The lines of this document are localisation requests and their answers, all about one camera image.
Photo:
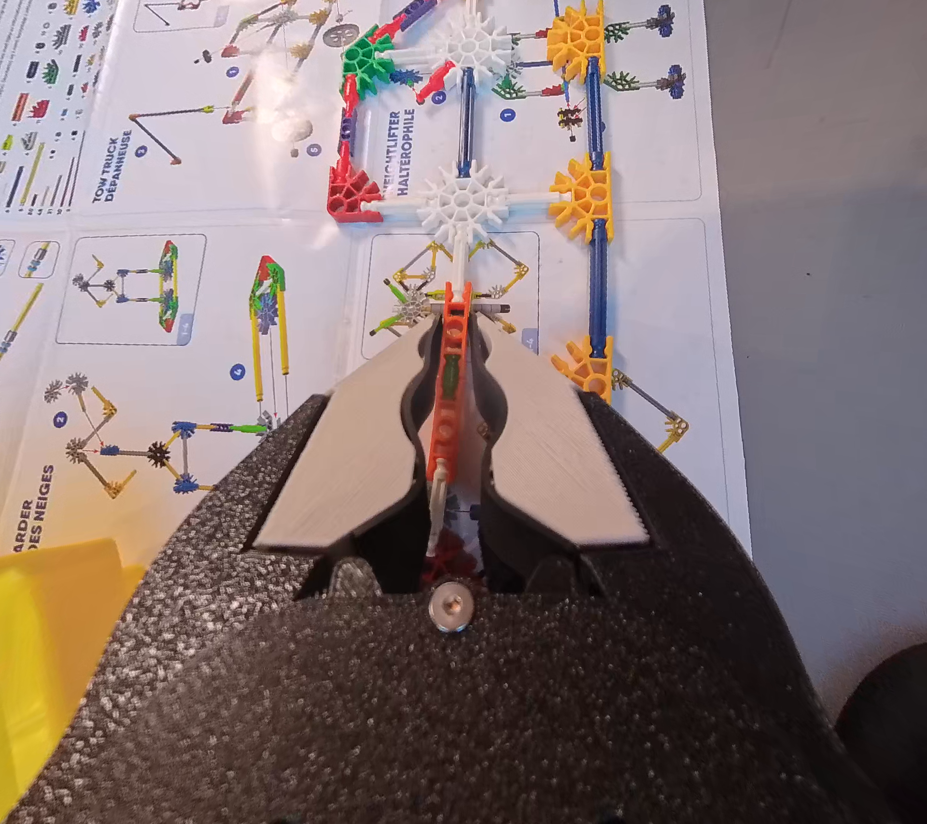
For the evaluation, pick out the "yellow plastic bin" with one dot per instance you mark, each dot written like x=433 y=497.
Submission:
x=44 y=665

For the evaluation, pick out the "black textured pad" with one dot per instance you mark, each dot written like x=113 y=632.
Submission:
x=891 y=745

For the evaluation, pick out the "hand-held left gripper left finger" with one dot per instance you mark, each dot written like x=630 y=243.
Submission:
x=341 y=476

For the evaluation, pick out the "colourful rod connector toy model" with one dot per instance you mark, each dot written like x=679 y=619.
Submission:
x=464 y=201

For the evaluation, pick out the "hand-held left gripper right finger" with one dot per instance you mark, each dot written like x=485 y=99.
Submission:
x=572 y=476

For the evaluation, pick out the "toy building instruction sheet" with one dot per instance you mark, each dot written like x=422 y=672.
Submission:
x=217 y=274

